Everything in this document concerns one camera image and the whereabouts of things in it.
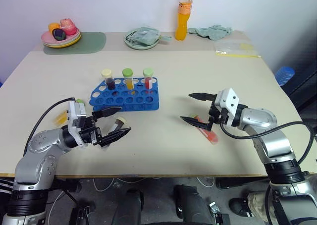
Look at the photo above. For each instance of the blue test tube rack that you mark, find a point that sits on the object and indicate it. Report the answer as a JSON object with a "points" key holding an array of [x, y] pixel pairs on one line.
{"points": [[123, 103]]}

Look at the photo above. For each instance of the black white striped garment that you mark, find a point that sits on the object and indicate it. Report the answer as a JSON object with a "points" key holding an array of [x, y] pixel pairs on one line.
{"points": [[5, 185]]}

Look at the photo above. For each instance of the black chair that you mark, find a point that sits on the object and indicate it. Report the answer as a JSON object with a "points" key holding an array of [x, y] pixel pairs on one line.
{"points": [[303, 91]]}

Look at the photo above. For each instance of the pink plate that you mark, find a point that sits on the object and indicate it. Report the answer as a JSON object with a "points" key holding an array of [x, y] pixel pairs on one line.
{"points": [[47, 38]]}

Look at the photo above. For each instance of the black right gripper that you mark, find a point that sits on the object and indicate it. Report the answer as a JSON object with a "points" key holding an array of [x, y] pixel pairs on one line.
{"points": [[219, 116]]}

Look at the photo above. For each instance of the yellow-capped tube, dark liquid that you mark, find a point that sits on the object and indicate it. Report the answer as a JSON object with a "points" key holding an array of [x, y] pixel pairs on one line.
{"points": [[109, 82]]}

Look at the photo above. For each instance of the clear zip bag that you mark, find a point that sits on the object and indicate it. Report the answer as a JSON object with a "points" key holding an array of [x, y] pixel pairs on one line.
{"points": [[232, 49]]}

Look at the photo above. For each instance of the pale green dish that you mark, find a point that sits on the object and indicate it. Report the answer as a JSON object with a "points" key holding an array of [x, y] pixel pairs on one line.
{"points": [[138, 47]]}

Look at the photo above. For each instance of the purple toy fruit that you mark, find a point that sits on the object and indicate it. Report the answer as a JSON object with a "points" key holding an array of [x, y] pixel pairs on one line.
{"points": [[59, 34]]}

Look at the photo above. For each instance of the pink toy fruit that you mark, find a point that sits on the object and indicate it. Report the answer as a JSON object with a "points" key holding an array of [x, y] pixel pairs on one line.
{"points": [[68, 26]]}

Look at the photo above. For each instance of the camouflage trouser leg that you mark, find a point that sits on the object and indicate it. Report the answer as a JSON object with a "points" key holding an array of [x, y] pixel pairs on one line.
{"points": [[258, 202]]}

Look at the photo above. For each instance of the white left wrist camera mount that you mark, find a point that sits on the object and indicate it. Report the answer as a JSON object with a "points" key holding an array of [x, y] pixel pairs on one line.
{"points": [[76, 111]]}

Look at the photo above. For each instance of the yellow plate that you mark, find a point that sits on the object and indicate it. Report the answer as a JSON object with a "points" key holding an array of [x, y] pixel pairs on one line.
{"points": [[72, 43]]}

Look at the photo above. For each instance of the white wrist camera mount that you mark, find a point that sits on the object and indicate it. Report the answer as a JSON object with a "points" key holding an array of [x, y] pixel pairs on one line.
{"points": [[76, 111], [230, 99]]}

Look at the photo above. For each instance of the pale-green-capped tube, red liquid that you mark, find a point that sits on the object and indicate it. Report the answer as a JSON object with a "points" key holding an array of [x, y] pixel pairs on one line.
{"points": [[148, 82], [210, 135]]}

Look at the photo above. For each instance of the light green plate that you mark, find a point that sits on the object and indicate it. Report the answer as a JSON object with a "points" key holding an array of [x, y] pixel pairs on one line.
{"points": [[75, 38]]}

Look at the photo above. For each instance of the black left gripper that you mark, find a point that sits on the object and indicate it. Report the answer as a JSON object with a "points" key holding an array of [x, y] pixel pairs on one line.
{"points": [[90, 132]]}

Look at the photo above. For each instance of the orange toy fruit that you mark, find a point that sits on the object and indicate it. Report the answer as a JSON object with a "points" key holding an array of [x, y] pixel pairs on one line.
{"points": [[54, 26]]}

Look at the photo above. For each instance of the blue ribbed object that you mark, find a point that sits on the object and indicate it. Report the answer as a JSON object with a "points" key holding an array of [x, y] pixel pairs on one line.
{"points": [[284, 75]]}

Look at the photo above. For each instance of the crumpled green cloth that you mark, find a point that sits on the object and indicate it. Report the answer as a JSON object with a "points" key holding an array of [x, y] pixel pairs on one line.
{"points": [[215, 31]]}

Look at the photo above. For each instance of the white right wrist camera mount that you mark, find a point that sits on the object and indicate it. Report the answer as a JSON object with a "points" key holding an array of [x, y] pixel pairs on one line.
{"points": [[230, 99]]}

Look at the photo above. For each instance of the black shoe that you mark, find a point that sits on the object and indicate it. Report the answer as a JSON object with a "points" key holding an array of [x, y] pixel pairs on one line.
{"points": [[239, 206]]}

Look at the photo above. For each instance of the green-capped tube, orange liquid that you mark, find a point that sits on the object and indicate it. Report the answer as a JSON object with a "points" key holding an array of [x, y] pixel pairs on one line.
{"points": [[128, 82], [60, 118]]}

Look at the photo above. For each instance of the cream-capped tube, brown liquid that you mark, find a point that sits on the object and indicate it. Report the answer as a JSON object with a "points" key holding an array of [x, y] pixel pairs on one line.
{"points": [[119, 121]]}

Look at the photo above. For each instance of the green placemat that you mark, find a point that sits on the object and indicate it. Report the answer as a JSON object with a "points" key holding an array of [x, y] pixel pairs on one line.
{"points": [[94, 42]]}

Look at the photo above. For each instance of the orange drink bottle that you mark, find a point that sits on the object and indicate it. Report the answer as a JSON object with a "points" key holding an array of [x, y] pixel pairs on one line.
{"points": [[182, 24]]}

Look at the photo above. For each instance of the dark rounded shape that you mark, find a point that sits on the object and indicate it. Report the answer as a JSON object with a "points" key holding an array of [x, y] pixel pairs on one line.
{"points": [[190, 205]]}

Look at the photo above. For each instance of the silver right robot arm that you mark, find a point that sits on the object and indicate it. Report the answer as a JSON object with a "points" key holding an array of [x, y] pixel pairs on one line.
{"points": [[268, 122]]}

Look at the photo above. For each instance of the black box with silver clip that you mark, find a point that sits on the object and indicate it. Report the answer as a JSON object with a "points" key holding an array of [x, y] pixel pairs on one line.
{"points": [[220, 213]]}

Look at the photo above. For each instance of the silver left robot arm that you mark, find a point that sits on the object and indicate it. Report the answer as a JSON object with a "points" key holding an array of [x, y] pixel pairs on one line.
{"points": [[37, 155]]}

